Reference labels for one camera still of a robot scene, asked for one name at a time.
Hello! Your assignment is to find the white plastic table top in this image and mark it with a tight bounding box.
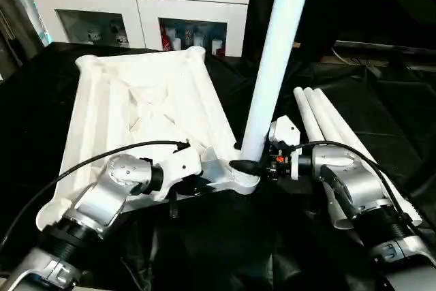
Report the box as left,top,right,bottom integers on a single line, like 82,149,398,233
35,46,264,234

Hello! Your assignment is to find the white cup with red label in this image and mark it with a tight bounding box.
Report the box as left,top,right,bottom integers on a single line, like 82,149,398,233
210,37,226,57

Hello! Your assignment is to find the black plastic mat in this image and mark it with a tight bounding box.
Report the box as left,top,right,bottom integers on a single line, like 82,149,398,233
0,41,436,291

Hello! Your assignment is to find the red white bottle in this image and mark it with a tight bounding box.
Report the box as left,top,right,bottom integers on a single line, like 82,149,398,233
161,26,174,52

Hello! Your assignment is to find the black case with label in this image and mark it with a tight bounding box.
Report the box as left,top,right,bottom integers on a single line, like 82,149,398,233
245,0,339,64

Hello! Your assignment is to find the black television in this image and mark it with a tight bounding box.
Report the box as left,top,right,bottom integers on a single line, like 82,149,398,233
332,0,436,57

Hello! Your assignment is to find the white glass-door cabinet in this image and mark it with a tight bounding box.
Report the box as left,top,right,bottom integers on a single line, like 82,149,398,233
26,0,252,59

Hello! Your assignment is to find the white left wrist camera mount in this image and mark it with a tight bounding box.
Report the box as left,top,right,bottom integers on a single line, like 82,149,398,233
154,143,204,202

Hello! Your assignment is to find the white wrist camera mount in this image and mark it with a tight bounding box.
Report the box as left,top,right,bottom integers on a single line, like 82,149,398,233
154,143,204,202
268,114,303,182

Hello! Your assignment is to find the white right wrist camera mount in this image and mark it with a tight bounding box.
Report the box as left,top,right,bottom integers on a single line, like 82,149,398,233
268,114,303,182

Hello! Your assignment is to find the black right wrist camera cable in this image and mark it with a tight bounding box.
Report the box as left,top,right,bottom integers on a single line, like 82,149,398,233
290,140,411,226

